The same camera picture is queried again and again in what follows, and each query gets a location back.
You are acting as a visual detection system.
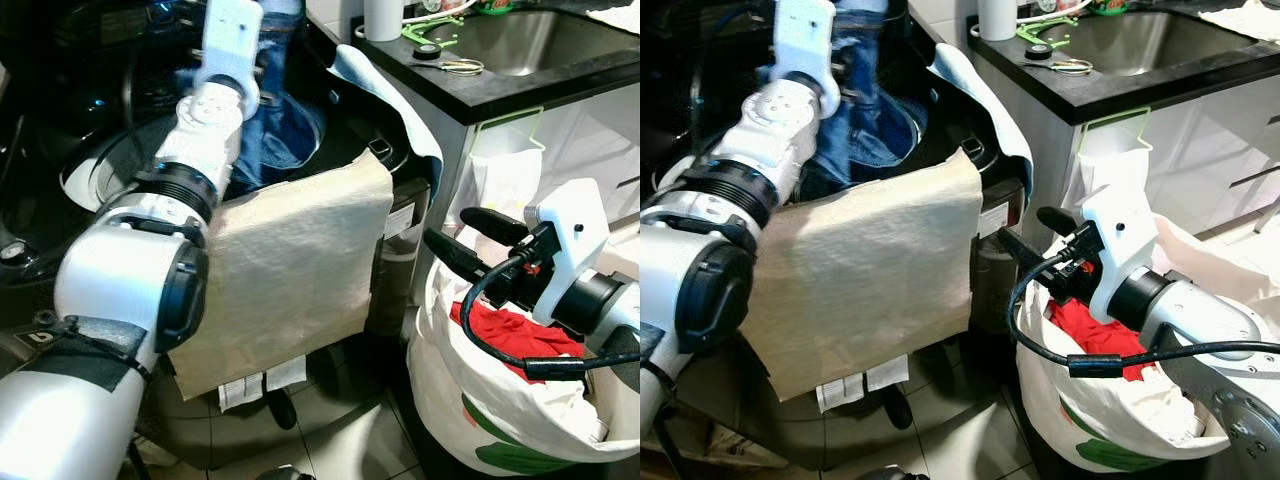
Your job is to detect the white light blue cloth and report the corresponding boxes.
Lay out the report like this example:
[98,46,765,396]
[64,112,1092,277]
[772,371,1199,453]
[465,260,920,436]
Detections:
[925,43,1037,197]
[329,44,444,193]

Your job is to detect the steel sink basin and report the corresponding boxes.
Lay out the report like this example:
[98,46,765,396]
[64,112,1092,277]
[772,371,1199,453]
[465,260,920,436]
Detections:
[1038,7,1237,77]
[424,7,641,80]

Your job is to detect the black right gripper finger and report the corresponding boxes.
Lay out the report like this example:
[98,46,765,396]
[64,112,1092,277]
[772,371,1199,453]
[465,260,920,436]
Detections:
[459,206,533,247]
[1036,206,1087,242]
[422,227,498,288]
[996,227,1063,278]

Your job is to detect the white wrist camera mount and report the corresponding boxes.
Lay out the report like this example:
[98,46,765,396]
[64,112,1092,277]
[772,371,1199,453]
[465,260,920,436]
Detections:
[520,204,612,313]
[773,0,841,113]
[193,0,264,109]
[1078,184,1161,323]

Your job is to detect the white cabinet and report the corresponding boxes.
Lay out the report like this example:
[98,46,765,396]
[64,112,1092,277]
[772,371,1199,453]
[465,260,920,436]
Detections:
[1020,74,1280,243]
[438,84,641,301]

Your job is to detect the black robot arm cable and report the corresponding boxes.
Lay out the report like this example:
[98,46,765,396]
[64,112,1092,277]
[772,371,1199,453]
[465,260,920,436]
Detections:
[1007,250,1280,380]
[459,250,641,383]

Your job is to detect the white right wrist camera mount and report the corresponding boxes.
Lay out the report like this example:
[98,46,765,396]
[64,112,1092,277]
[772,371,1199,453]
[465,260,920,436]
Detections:
[520,204,612,313]
[1078,184,1161,323]

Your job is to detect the white cylindrical cup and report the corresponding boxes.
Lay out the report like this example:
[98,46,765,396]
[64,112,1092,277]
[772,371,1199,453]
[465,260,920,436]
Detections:
[362,0,405,44]
[977,0,1020,44]

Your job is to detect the green plastic hanger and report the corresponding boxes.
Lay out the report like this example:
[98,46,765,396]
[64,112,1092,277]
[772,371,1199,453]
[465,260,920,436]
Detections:
[399,14,467,52]
[1014,14,1082,52]

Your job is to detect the red garment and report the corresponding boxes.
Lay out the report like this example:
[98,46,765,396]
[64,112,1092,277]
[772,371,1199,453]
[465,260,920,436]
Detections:
[1044,294,1153,384]
[449,298,587,387]

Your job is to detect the white plastic bag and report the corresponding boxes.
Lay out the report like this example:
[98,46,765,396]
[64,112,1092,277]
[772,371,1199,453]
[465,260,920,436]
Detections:
[1075,146,1153,233]
[470,148,547,219]

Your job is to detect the blue denim jeans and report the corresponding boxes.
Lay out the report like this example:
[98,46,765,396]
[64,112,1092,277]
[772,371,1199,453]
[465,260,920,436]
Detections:
[798,0,933,203]
[175,0,327,193]

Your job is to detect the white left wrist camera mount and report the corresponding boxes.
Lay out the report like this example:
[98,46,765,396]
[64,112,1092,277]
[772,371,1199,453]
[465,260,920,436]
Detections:
[193,0,264,109]
[773,0,841,113]

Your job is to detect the black kitchen counter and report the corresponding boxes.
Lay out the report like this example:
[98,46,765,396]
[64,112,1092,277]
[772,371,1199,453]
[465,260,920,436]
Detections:
[908,0,1280,127]
[304,0,641,127]

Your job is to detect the black washing machine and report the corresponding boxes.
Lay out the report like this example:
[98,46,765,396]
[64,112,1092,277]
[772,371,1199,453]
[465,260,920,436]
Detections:
[640,0,1037,473]
[0,0,443,473]

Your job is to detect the white laundry bag green print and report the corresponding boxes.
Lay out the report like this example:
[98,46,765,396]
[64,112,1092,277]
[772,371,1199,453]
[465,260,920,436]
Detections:
[1014,188,1280,474]
[407,198,641,477]

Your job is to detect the white cloth on counter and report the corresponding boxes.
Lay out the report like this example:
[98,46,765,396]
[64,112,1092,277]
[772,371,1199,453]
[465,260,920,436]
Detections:
[584,0,641,37]
[1197,0,1280,44]

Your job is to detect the beige cloth with white tags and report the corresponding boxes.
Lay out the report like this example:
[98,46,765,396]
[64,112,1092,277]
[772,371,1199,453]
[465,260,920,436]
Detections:
[740,147,987,414]
[165,149,397,413]

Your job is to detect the light green wire bag holder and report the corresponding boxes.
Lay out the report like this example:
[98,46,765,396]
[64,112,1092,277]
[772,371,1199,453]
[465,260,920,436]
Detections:
[469,104,547,163]
[1074,106,1153,163]

